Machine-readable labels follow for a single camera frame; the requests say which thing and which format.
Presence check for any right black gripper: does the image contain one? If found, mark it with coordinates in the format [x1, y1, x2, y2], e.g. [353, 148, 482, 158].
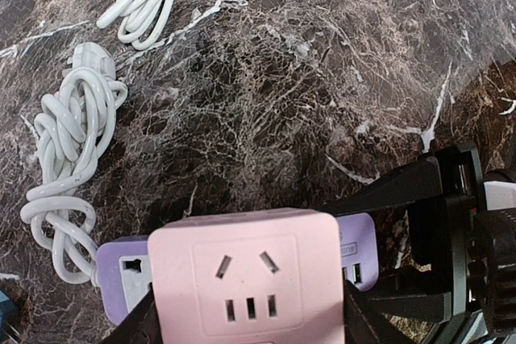
[318, 143, 515, 343]

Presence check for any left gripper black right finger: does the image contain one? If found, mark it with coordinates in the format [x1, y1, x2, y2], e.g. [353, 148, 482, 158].
[343, 280, 413, 344]

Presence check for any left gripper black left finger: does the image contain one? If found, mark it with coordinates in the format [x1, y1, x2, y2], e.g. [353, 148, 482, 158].
[100, 288, 161, 344]

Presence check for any purple power strip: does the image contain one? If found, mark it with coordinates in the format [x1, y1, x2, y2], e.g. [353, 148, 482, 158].
[96, 213, 380, 325]

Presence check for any pink cube adapter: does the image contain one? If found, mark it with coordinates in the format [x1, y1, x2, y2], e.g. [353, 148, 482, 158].
[148, 208, 345, 343]

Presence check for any teal plug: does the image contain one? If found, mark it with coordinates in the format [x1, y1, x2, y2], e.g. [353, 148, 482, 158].
[0, 290, 18, 324]

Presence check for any white tangled strip cord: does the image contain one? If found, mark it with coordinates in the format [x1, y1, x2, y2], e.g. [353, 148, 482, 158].
[19, 41, 129, 285]

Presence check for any white coiled power cord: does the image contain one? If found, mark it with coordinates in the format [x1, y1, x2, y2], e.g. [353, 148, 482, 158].
[95, 0, 193, 52]

